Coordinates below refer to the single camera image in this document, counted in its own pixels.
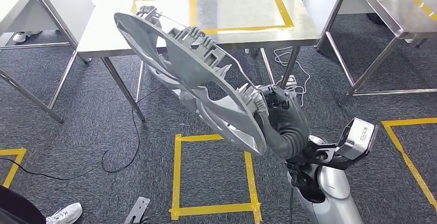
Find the silver wheel hubcap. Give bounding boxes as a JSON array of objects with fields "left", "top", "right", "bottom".
[{"left": 113, "top": 6, "right": 267, "bottom": 157}]

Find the black floor cable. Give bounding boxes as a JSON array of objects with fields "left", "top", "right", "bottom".
[{"left": 0, "top": 85, "right": 164, "bottom": 181}]

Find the white floor cable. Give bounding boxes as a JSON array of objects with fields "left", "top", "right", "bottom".
[{"left": 273, "top": 46, "right": 311, "bottom": 107}]

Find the person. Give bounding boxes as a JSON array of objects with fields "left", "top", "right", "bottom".
[{"left": 0, "top": 185, "right": 83, "bottom": 224}]

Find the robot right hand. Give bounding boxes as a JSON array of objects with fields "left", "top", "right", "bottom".
[{"left": 256, "top": 84, "right": 311, "bottom": 138}]

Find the person's foot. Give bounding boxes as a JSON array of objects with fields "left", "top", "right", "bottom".
[{"left": 12, "top": 30, "right": 43, "bottom": 44}]

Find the yellow floor tape square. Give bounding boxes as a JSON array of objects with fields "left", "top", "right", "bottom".
[
  {"left": 381, "top": 117, "right": 437, "bottom": 213},
  {"left": 170, "top": 133, "right": 262, "bottom": 224}
]

